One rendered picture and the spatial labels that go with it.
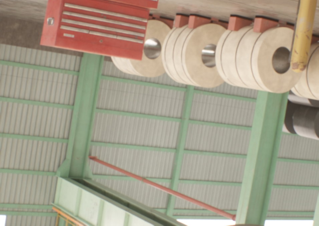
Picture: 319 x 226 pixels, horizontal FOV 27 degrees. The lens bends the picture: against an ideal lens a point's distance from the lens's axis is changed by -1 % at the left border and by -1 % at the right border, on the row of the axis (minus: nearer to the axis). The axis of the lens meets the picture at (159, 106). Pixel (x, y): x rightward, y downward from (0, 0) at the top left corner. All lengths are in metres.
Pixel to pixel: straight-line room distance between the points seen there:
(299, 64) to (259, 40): 8.48
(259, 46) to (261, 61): 0.26
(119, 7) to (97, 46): 0.32
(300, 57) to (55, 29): 1.79
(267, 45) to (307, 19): 8.48
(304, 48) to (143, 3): 1.46
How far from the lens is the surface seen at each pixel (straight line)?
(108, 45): 4.78
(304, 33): 3.73
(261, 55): 12.12
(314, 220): 3.51
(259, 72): 12.12
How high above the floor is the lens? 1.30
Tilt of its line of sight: 3 degrees up
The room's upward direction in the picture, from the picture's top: 171 degrees counter-clockwise
